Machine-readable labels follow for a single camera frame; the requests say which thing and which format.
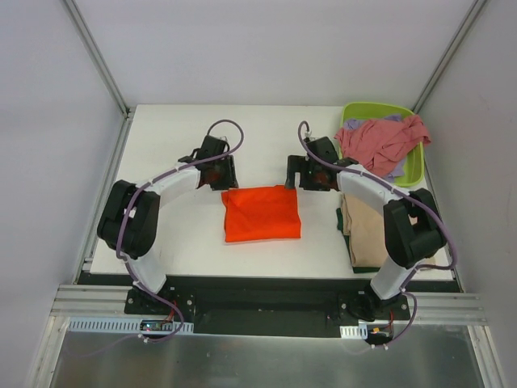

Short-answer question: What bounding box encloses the orange t shirt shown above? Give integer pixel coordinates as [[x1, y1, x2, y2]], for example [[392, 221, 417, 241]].
[[221, 185, 301, 243]]

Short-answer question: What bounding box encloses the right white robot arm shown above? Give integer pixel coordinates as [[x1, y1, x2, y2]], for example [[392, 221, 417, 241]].
[[285, 135, 456, 319]]

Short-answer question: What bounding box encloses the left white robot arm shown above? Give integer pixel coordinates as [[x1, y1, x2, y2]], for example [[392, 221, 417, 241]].
[[97, 135, 238, 314]]

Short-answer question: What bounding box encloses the folded beige t shirt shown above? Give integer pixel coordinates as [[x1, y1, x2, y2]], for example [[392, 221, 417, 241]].
[[341, 194, 388, 268]]

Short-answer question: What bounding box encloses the pink t shirt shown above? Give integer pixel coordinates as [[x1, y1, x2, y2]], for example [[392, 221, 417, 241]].
[[334, 115, 431, 177]]

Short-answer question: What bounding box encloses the lavender t shirt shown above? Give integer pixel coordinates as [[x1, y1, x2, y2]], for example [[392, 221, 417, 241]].
[[335, 115, 406, 182]]

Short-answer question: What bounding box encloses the green plastic basin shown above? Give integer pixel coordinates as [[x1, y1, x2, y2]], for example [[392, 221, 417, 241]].
[[340, 102, 425, 188]]

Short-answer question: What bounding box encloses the folded dark green t shirt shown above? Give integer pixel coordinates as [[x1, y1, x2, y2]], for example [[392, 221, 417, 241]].
[[336, 209, 380, 274]]

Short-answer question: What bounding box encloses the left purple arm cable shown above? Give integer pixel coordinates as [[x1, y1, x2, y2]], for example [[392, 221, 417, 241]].
[[116, 120, 246, 344]]

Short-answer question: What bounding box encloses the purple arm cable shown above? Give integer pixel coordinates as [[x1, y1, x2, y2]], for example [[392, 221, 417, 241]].
[[116, 120, 246, 344], [297, 120, 458, 292]]

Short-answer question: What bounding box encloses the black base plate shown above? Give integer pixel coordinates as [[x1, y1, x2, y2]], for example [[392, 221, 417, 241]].
[[78, 273, 410, 338]]

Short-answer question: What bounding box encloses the left aluminium table rail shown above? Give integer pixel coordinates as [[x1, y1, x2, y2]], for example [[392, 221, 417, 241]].
[[71, 107, 137, 285]]

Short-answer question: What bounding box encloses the right white cable duct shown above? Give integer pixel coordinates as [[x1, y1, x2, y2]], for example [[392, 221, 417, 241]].
[[339, 324, 368, 340]]

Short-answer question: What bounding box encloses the white cable duct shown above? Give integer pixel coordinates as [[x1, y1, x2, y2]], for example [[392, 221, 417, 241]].
[[68, 317, 194, 336], [339, 324, 368, 340]]

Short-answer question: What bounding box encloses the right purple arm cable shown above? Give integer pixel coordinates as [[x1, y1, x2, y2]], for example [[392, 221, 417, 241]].
[[297, 120, 458, 292]]

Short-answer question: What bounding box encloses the left white cable duct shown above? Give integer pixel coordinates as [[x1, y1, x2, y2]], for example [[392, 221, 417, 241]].
[[68, 317, 194, 336]]

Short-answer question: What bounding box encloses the left aluminium frame post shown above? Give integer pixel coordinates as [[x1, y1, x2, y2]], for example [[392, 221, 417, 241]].
[[61, 0, 130, 117]]

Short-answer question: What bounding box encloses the aluminium frame post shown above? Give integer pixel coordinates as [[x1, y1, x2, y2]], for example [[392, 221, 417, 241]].
[[412, 0, 490, 114], [61, 0, 130, 117]]

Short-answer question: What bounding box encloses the right aluminium frame post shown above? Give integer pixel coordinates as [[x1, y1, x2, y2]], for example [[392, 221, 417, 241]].
[[412, 0, 490, 114]]

